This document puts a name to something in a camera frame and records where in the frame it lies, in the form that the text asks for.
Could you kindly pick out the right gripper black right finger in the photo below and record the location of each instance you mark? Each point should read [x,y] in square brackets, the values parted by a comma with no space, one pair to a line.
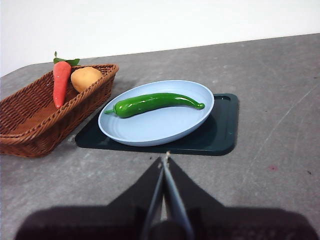
[237,222]

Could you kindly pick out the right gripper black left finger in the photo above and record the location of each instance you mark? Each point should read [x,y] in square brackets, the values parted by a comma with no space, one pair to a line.
[100,222]

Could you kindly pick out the light blue round plate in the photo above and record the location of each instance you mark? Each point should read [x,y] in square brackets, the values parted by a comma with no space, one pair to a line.
[155,127]

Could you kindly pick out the green toy chili pepper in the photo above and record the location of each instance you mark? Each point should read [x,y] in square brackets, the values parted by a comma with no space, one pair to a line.
[150,103]

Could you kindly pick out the dark green cutting board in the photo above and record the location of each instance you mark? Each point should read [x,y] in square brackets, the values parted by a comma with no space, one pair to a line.
[220,130]

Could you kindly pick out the brown wicker basket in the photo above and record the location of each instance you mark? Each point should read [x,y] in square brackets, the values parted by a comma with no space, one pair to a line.
[32,117]

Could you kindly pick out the yellow-brown toy potato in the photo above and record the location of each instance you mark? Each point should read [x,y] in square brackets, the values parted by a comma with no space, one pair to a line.
[85,78]

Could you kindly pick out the orange toy carrot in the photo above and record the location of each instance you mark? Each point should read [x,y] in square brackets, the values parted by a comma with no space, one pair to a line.
[60,82]

